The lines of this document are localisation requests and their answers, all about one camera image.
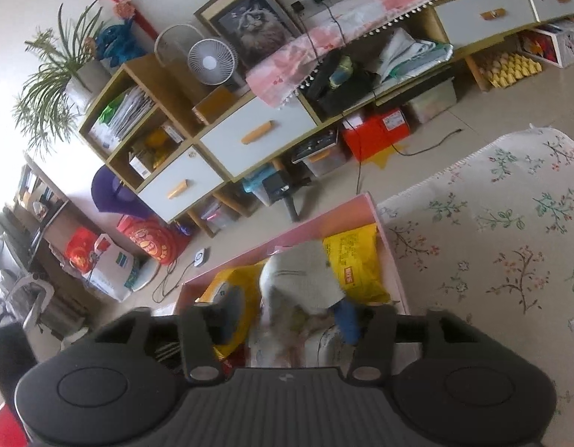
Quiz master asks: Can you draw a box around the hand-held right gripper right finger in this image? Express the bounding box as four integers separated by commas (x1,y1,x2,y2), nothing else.
335,300,478,382

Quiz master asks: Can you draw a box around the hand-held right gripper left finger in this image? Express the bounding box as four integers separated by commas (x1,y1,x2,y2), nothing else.
94,286,248,383

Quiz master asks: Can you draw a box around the large yellow snack bag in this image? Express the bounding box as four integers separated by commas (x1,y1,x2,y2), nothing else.
196,263,270,360

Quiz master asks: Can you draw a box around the pink cardboard box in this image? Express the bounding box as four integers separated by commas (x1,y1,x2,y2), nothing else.
172,192,411,368

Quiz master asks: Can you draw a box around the clear storage box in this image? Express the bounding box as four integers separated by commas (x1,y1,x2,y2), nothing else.
200,197,240,237
405,79,458,124

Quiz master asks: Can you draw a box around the red printed bag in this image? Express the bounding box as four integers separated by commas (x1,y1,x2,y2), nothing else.
116,213,191,266

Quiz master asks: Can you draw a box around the white shopping bag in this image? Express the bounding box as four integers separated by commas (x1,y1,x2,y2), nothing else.
84,233,144,302

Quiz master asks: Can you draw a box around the blue lid storage box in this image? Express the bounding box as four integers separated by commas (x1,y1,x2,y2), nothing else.
242,165,279,206

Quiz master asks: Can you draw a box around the black device on stand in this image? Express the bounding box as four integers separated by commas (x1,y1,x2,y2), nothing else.
261,169,312,223

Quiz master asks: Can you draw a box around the red gift bag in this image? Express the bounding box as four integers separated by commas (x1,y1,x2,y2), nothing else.
65,226,102,274

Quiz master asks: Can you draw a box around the purple cloth hat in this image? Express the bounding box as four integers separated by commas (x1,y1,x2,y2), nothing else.
91,166,153,221

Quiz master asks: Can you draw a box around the small white box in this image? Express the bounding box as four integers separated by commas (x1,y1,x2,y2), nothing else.
129,151,152,180

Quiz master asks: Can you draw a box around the wooden drawer cabinet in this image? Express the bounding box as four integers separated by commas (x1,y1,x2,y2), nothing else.
191,85,326,219

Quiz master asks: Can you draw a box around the red cardboard box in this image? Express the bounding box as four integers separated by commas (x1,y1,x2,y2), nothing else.
340,107,412,162

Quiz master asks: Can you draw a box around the brown cardboard box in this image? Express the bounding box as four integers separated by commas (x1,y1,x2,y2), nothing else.
192,84,242,126

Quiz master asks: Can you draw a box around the wooden shelf cabinet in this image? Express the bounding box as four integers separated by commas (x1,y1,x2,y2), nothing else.
79,53,232,239

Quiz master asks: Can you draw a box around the grey chair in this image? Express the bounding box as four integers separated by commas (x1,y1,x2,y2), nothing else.
0,269,56,337

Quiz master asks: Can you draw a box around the stack of papers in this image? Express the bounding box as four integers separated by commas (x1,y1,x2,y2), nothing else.
88,86,160,150

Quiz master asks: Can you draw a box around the white desk fan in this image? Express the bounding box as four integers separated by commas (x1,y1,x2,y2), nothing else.
187,38,240,88

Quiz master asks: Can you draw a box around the red stool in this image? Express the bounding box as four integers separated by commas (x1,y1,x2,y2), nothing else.
0,404,30,447

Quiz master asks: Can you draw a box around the pink fringed cloth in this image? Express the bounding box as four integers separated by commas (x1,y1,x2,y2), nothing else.
245,0,479,111

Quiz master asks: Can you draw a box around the pile of plastic bags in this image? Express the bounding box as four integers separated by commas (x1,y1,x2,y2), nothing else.
377,27,456,87

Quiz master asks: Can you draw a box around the white arched hoop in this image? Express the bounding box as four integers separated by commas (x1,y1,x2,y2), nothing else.
153,23,209,69

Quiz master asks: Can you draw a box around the blue ornament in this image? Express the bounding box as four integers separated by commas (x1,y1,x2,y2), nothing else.
95,20,146,76

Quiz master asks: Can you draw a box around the framed cat picture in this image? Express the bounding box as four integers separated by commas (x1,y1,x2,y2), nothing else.
194,0,307,72

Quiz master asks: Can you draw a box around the potted green plant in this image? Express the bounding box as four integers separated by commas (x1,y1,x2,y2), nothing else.
12,0,111,160

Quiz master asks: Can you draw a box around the yellow egg tray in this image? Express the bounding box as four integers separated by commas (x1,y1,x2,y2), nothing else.
472,51,545,89

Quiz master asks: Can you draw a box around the long wooden low cabinet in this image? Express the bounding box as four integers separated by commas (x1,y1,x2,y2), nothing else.
295,0,574,118

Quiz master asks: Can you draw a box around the white and red carton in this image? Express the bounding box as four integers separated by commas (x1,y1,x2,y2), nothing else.
521,23,574,69

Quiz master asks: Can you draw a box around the clear box orange handle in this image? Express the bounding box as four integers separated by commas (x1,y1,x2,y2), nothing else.
291,130,349,178

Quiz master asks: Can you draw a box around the black power cable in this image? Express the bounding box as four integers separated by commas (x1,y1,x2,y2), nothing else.
356,127,463,197

